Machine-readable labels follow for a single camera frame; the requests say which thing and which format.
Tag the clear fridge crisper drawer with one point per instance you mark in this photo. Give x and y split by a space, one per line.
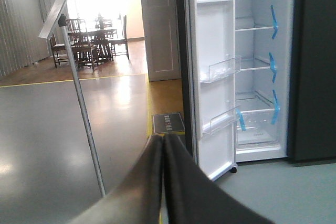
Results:
255 127

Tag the fridge door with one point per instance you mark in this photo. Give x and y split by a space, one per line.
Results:
210 34

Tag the wooden dining table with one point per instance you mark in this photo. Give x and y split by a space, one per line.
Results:
99 38

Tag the dark floor label sign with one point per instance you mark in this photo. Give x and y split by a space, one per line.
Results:
167 123

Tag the silver sign stand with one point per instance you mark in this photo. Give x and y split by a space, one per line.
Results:
57 18

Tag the grey refrigerator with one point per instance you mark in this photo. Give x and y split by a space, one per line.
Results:
288 67

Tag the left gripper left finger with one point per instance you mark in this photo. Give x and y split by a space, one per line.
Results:
137 199

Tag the wooden chair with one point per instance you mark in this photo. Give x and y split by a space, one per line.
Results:
83 50
120 41

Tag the wooden chair right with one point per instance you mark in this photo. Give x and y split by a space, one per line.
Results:
120 41

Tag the white wardrobe cabinet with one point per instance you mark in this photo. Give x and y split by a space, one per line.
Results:
161 39

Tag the middle clear door bin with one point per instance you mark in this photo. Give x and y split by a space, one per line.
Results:
220 70

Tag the wooden chair front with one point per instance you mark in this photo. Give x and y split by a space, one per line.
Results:
83 50

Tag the lower clear door bin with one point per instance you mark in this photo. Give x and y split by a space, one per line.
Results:
220 121

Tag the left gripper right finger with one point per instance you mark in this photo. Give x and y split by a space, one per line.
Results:
191 197

